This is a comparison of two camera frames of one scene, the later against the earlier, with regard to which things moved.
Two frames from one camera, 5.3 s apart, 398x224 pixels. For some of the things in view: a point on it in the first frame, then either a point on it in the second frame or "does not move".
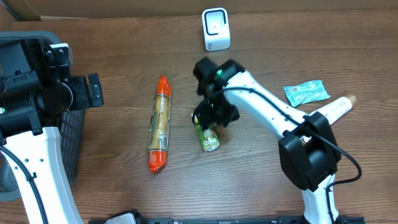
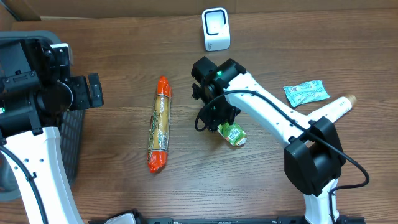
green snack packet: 209,139 to 233,133
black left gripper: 85,99 does not move
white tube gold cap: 337,108 does not move
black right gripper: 208,119 does not move
